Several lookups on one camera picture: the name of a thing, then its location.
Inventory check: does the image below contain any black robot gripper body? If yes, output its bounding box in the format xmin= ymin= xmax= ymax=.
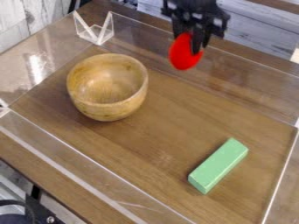
xmin=161 ymin=0 xmax=229 ymax=38

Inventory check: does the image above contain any red plush apple toy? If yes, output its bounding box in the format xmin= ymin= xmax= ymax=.
xmin=168 ymin=32 xmax=203 ymax=70

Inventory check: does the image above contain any clear acrylic corner bracket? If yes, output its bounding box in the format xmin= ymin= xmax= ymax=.
xmin=72 ymin=11 xmax=115 ymax=46

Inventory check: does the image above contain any black clamp with bolt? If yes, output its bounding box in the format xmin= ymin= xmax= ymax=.
xmin=24 ymin=195 xmax=65 ymax=224

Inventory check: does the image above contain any black cable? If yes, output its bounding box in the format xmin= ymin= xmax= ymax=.
xmin=0 ymin=198 xmax=37 ymax=224

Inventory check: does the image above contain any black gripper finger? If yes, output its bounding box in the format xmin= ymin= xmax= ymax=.
xmin=191 ymin=24 xmax=211 ymax=54
xmin=172 ymin=17 xmax=187 ymax=38

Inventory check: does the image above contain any green rectangular block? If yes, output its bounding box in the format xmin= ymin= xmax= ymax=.
xmin=188 ymin=138 xmax=248 ymax=194

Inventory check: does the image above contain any light wooden bowl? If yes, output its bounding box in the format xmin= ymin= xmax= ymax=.
xmin=67 ymin=53 xmax=149 ymax=122

